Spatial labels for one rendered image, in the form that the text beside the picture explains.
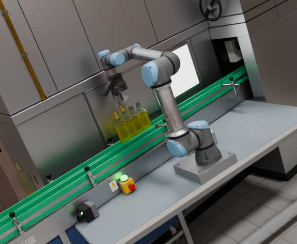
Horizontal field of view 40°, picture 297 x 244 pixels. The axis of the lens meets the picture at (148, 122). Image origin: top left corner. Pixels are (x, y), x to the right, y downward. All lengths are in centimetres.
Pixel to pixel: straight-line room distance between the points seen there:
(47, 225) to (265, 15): 204
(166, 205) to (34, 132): 90
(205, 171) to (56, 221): 85
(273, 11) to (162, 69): 136
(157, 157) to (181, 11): 111
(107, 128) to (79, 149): 23
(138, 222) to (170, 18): 152
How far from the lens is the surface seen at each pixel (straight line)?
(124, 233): 212
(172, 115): 214
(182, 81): 302
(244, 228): 312
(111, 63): 241
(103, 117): 266
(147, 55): 232
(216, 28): 318
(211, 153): 229
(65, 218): 235
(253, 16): 305
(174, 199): 221
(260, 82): 310
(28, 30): 251
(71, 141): 261
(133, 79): 277
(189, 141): 219
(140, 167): 252
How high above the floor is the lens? 186
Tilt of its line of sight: 19 degrees down
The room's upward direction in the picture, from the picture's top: 21 degrees counter-clockwise
